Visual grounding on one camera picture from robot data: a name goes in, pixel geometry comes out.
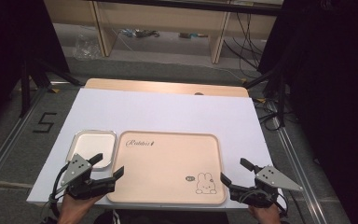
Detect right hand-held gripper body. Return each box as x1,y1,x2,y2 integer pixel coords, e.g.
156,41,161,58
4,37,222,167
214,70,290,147
228,165,304,209

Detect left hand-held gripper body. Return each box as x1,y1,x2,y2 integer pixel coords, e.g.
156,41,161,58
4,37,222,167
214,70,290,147
60,153,117,201

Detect person's right hand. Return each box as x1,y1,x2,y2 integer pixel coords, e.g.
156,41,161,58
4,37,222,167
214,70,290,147
247,203,282,224

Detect person's left hand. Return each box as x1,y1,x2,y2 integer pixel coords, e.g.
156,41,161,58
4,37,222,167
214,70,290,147
57,192,105,224

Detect small metal tray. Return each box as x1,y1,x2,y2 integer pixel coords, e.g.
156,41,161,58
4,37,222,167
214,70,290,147
65,129,118,172

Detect pink tray with rabbit print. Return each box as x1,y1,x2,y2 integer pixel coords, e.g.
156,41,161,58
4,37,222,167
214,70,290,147
106,130,228,206

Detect person's dark clothing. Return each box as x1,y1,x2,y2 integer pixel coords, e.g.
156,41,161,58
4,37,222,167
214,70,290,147
92,208,231,224

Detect black metal stand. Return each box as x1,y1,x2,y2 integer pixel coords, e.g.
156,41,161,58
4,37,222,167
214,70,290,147
242,68,289,128
18,58,84,119

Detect white board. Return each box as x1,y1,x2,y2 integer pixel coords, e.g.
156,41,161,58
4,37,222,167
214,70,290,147
26,88,285,210

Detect wooden table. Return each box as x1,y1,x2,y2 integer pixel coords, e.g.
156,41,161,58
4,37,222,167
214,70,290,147
83,77,250,98

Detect black curtain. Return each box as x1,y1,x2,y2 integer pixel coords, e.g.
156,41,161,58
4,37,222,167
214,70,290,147
0,0,72,133
256,0,358,224

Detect clear plastic bag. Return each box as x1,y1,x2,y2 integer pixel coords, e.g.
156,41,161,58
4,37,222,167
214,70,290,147
72,32,103,61

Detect small brown clutter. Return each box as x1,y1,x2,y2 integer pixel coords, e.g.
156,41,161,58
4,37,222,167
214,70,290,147
178,31,210,39

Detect wooden desk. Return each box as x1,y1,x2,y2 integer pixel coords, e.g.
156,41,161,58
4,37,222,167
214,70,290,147
42,0,282,65

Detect aluminium rail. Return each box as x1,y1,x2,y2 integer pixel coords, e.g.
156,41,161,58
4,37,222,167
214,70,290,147
266,98,330,224
0,79,63,198

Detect left hand-held gripper cable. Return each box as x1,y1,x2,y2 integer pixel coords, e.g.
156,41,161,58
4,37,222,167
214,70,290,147
47,162,72,219

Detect hand-held gripper cable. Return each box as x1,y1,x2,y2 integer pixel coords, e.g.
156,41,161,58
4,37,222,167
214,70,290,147
47,162,72,219
268,191,290,219

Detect right hand-held gripper cable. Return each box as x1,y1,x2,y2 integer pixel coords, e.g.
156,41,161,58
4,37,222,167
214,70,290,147
268,191,290,219

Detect black cables on floor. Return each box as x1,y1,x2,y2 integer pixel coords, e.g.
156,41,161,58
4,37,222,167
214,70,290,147
254,97,283,133

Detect black hanging cables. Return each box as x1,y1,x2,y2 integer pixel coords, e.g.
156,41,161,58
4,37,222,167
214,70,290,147
223,11,264,72

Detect bundle of cables and plugs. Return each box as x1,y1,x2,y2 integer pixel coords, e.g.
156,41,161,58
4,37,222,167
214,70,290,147
118,28,161,39

